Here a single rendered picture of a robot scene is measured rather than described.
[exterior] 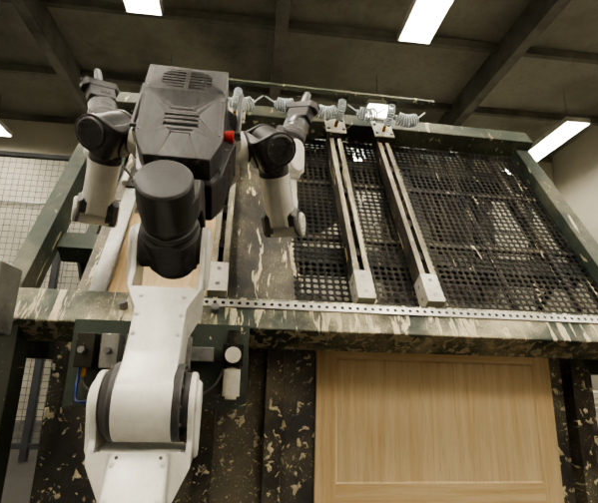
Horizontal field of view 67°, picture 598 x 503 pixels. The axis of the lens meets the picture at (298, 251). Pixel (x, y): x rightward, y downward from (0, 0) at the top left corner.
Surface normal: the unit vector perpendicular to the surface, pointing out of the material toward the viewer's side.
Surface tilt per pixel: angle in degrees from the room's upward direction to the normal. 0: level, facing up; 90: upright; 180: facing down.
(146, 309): 64
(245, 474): 90
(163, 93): 82
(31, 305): 59
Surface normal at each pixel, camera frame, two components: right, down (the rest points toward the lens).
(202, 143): 0.14, -0.39
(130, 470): 0.14, -0.65
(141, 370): 0.12, -0.81
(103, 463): 0.14, -0.18
